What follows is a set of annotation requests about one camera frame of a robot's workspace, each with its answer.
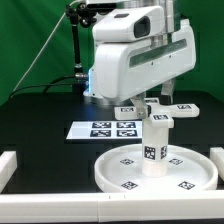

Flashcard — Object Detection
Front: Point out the black camera stand pole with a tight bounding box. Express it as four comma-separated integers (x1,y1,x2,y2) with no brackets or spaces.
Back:
65,2,96,94

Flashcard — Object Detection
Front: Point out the white fence block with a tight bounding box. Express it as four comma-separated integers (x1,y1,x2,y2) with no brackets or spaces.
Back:
0,151,17,193
210,147,224,181

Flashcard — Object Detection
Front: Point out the white right fence block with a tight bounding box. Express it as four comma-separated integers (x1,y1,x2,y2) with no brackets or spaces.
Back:
210,147,224,181

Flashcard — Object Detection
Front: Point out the white front fence bar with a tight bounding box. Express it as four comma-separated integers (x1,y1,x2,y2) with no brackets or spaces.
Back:
0,190,224,223

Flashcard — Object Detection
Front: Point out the white cable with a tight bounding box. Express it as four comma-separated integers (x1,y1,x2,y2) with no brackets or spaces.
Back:
11,0,88,93

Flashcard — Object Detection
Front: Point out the black cable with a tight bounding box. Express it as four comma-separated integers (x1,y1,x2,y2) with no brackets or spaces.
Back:
9,75,90,100

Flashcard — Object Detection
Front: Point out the white round table top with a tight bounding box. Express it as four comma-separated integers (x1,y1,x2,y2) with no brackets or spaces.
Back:
94,144,218,193

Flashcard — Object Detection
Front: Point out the white left fence block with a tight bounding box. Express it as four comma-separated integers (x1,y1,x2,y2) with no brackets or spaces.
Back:
0,151,17,193

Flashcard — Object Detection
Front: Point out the white marker sheet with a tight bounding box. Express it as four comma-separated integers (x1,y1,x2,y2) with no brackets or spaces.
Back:
66,121,142,140

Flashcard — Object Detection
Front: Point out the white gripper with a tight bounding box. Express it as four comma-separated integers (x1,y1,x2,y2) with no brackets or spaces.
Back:
91,19,196,119

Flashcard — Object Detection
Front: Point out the white cross-shaped table base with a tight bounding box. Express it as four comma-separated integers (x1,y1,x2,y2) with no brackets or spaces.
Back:
114,98,200,128

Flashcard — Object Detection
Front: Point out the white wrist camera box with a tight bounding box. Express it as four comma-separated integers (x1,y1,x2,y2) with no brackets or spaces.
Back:
92,6,165,42

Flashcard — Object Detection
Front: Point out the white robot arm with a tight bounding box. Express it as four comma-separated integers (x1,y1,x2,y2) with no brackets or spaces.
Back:
86,0,196,119

